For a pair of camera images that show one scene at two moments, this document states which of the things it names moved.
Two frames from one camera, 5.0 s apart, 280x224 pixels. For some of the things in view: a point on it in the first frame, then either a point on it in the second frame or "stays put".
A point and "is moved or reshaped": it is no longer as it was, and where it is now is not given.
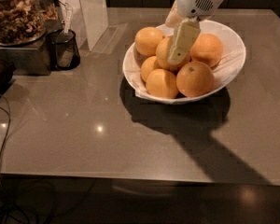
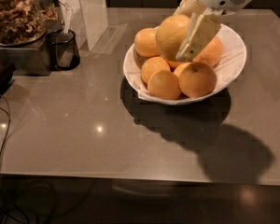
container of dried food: x=29 y=59 stays put
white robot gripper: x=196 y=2 -> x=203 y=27
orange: x=163 y=49 is moved or reshaped
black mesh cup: x=63 y=49 stays put
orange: x=207 y=48 stays put
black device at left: x=1 y=77 stays put
